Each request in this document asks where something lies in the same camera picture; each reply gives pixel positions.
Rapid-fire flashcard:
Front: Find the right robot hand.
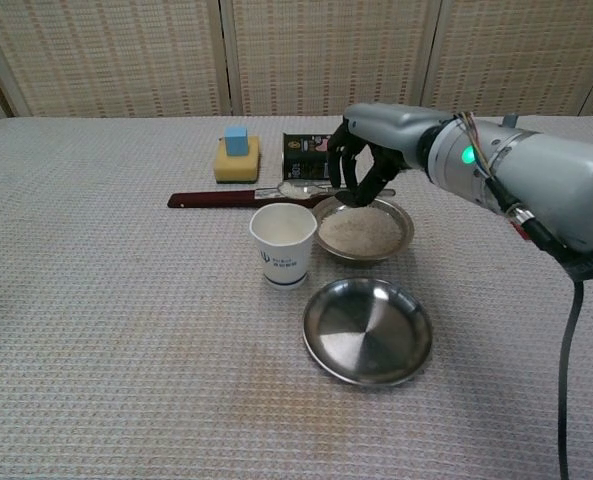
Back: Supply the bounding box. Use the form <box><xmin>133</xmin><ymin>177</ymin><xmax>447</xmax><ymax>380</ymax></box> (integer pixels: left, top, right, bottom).
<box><xmin>327</xmin><ymin>103</ymin><xmax>452</xmax><ymax>208</ymax></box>

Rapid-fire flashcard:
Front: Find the metal spoon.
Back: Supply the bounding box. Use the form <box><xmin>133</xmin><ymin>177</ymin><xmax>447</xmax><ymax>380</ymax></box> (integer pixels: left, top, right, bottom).
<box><xmin>275</xmin><ymin>180</ymin><xmax>397</xmax><ymax>200</ymax></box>

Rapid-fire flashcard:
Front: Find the steel bowl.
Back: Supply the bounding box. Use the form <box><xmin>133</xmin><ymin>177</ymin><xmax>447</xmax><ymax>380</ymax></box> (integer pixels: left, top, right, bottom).
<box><xmin>311</xmin><ymin>195</ymin><xmax>416</xmax><ymax>264</ymax></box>

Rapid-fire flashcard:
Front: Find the white paper cup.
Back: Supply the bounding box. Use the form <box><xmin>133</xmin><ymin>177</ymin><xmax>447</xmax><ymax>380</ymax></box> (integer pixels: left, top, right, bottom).
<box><xmin>248</xmin><ymin>203</ymin><xmax>319</xmax><ymax>291</ymax></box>

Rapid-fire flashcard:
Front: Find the dark green box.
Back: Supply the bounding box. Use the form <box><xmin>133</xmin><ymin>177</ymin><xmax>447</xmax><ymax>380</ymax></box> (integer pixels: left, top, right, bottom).
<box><xmin>281</xmin><ymin>132</ymin><xmax>338</xmax><ymax>184</ymax></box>

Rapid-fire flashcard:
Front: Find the light blue cube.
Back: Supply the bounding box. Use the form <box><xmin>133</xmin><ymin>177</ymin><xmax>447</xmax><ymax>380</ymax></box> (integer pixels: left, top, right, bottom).
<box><xmin>224</xmin><ymin>126</ymin><xmax>250</xmax><ymax>157</ymax></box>

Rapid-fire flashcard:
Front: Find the yellow sponge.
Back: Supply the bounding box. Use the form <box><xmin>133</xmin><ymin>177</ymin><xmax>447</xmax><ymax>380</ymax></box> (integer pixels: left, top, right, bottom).
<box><xmin>212</xmin><ymin>135</ymin><xmax>261</xmax><ymax>185</ymax></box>

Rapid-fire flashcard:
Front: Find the steel plate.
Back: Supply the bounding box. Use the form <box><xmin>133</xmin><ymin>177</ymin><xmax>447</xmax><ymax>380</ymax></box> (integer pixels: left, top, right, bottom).
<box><xmin>302</xmin><ymin>277</ymin><xmax>434</xmax><ymax>389</ymax></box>

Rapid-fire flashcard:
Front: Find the white waffle tablecloth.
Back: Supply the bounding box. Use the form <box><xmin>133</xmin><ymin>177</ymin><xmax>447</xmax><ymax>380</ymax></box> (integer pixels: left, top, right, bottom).
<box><xmin>0</xmin><ymin>115</ymin><xmax>593</xmax><ymax>480</ymax></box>

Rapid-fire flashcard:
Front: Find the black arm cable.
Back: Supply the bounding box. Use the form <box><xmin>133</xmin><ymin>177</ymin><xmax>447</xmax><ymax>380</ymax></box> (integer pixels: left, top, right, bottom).
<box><xmin>513</xmin><ymin>209</ymin><xmax>586</xmax><ymax>480</ymax></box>

